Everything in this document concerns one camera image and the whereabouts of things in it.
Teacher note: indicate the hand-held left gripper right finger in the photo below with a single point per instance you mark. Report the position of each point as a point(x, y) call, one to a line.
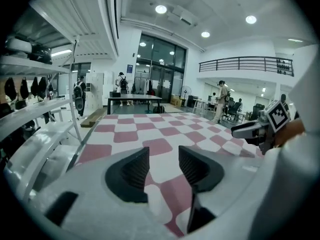
point(202, 174)

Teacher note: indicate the black box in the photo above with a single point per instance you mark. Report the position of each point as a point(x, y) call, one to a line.
point(114, 94)

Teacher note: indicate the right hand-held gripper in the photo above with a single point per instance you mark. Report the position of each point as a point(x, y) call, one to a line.
point(277, 116)

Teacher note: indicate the glass entrance door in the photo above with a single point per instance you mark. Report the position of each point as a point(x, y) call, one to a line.
point(160, 66)

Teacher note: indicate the round ceiling light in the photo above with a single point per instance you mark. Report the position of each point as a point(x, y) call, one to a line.
point(251, 19)
point(205, 34)
point(160, 9)

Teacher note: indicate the white lockers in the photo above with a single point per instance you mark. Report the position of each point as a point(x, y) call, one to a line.
point(98, 89)

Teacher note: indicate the blue wall poster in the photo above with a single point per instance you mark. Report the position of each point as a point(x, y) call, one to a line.
point(130, 68)

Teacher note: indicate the person's right forearm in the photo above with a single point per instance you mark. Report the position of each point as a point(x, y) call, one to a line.
point(290, 134)

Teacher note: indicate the black standing fan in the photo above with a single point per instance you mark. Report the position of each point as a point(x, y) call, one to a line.
point(185, 90)

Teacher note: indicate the wooden pallet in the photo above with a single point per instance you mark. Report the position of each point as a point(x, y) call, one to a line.
point(92, 119)

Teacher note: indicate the black table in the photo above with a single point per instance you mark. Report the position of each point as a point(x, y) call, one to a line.
point(135, 97)

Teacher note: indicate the cardboard boxes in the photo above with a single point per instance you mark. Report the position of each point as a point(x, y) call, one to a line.
point(177, 101)

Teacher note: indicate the pink white checkered cloth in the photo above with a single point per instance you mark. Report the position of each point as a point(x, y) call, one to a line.
point(150, 134)

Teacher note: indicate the black balcony railing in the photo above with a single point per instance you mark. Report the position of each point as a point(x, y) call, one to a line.
point(245, 64)

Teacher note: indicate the black office chair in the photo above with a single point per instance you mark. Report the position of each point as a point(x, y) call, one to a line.
point(258, 111)
point(233, 107)

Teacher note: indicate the ceiling air conditioner unit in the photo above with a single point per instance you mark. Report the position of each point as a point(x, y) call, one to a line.
point(183, 15)

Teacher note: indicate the black hanging bag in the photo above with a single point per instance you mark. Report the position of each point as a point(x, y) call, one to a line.
point(24, 88)
point(42, 87)
point(34, 87)
point(10, 89)

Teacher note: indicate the black helmet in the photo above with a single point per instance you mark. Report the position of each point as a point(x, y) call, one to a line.
point(40, 54)

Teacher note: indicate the white metal shelf rack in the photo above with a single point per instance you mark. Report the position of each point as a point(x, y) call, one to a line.
point(35, 114)

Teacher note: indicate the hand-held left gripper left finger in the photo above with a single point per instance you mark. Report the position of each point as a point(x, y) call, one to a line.
point(130, 179)

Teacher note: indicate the white helmet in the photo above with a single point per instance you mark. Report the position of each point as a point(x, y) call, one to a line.
point(18, 46)

